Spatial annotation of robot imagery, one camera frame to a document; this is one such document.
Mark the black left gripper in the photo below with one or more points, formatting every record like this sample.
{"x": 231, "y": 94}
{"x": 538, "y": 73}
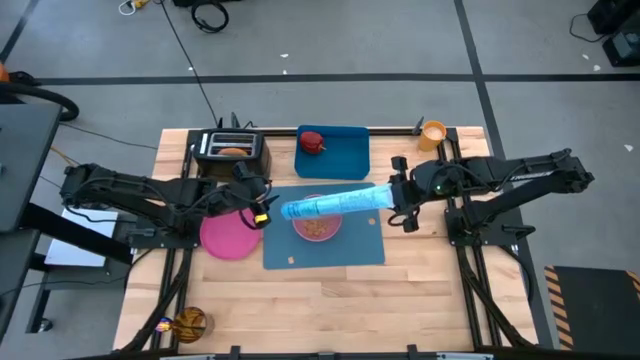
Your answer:
{"x": 235, "y": 197}

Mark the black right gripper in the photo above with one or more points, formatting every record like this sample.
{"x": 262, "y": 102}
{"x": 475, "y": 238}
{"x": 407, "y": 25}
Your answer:
{"x": 410, "y": 195}

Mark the pink plastic plate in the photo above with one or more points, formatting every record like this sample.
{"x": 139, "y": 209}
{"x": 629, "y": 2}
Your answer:
{"x": 227, "y": 237}

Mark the pink plastic bowl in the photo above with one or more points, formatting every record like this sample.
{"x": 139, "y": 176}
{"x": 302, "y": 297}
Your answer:
{"x": 320, "y": 235}

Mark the brown toast slice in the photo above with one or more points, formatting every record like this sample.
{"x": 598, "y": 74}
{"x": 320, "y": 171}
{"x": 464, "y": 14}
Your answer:
{"x": 233, "y": 151}

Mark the orange plastic cup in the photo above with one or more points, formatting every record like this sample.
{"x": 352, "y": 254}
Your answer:
{"x": 431, "y": 136}

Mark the light blue cinnamon cereal box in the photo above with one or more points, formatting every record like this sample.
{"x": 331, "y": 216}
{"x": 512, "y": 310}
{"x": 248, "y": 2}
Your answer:
{"x": 340, "y": 202}

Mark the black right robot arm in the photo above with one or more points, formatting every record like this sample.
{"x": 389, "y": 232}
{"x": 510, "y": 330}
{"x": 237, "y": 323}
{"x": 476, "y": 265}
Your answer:
{"x": 525, "y": 175}

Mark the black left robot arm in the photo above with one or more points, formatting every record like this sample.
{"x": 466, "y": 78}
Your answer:
{"x": 125, "y": 187}

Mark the yellow tape tag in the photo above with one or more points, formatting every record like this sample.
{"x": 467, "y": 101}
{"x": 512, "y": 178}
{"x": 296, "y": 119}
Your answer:
{"x": 261, "y": 218}

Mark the heap of cereal squares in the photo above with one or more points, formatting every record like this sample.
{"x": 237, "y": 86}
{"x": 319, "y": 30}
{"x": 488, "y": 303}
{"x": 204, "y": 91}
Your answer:
{"x": 316, "y": 228}

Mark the black toaster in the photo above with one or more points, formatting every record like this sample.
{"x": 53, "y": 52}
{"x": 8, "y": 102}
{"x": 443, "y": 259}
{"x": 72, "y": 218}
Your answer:
{"x": 232, "y": 160}

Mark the red apple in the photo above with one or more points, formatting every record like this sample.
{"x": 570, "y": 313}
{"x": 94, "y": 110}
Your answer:
{"x": 311, "y": 142}

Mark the blue plastic tray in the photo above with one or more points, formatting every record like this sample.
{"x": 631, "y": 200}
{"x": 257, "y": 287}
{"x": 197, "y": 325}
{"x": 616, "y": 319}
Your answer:
{"x": 345, "y": 155}

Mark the blue-grey placemat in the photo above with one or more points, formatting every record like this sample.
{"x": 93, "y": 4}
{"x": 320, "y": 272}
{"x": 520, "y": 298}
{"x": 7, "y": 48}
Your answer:
{"x": 340, "y": 250}

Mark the small colourful object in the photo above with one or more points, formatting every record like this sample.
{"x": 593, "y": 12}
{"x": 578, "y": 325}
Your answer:
{"x": 163, "y": 326}

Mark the white paper sheet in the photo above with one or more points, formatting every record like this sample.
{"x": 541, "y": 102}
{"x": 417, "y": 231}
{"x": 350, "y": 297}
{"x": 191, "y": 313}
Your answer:
{"x": 95, "y": 220}

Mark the black hazard-striped floor mat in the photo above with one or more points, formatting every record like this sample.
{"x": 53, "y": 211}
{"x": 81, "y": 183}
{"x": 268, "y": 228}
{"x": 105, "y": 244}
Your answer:
{"x": 595, "y": 310}

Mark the black desk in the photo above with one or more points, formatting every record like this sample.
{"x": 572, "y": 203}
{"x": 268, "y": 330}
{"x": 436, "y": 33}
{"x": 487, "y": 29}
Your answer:
{"x": 25, "y": 160}

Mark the black equipment box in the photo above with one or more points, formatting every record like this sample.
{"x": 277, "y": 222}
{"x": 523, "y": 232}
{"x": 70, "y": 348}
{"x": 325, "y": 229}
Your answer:
{"x": 615, "y": 12}
{"x": 622, "y": 47}

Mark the small orange object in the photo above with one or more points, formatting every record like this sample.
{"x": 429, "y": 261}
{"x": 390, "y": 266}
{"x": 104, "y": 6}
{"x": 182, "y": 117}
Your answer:
{"x": 3, "y": 73}

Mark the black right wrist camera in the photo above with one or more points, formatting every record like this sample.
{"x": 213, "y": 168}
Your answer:
{"x": 399, "y": 164}

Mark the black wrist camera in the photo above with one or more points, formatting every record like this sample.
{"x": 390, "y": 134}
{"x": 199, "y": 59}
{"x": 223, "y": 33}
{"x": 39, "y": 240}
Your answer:
{"x": 399, "y": 164}
{"x": 243, "y": 171}

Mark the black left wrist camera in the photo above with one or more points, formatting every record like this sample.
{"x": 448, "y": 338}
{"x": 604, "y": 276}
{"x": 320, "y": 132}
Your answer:
{"x": 243, "y": 171}

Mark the black aluminium rig frame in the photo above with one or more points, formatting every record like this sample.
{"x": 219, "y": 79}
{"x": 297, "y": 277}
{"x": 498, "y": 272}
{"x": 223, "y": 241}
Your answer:
{"x": 480, "y": 280}

